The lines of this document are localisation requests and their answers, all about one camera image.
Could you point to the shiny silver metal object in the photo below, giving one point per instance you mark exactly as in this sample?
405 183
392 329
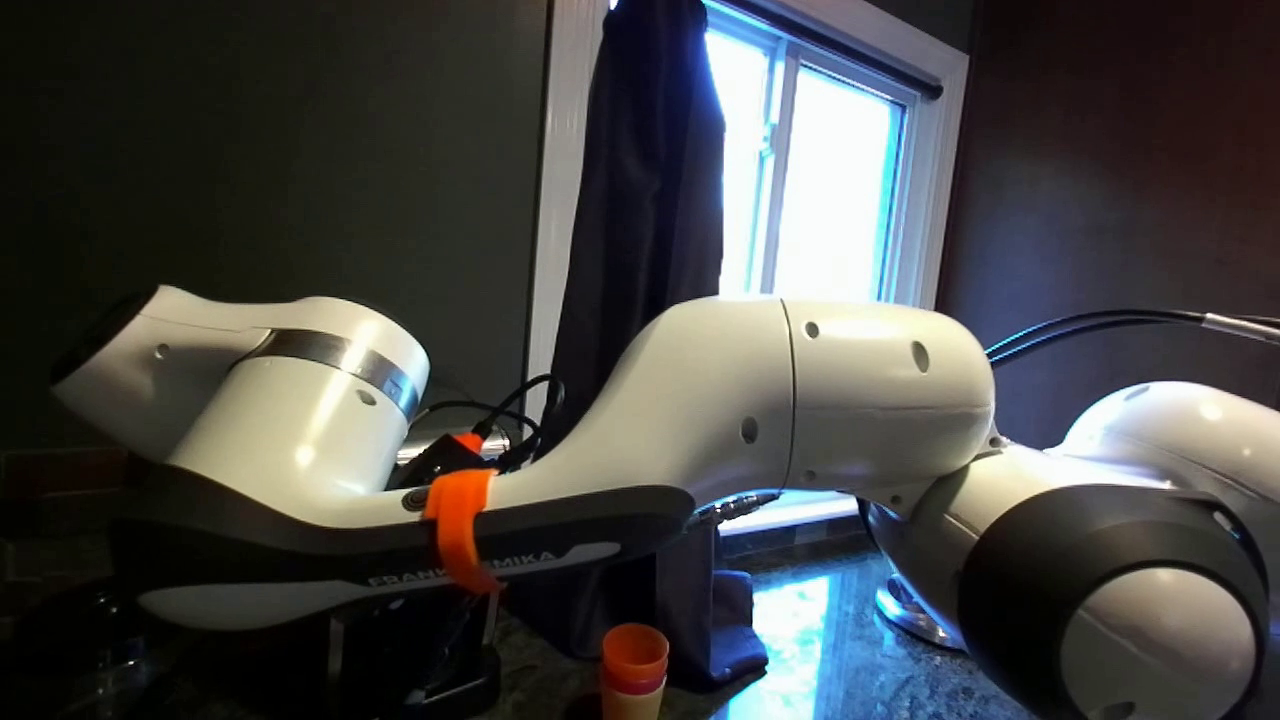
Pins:
922 619

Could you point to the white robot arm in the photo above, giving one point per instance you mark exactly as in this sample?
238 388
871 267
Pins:
802 387

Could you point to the black hanging cloth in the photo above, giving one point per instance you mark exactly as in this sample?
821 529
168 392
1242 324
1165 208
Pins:
653 200

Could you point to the stacked yellow and orange cups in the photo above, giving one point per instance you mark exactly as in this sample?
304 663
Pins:
634 665

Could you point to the white framed window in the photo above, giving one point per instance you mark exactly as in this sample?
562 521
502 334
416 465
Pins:
827 200

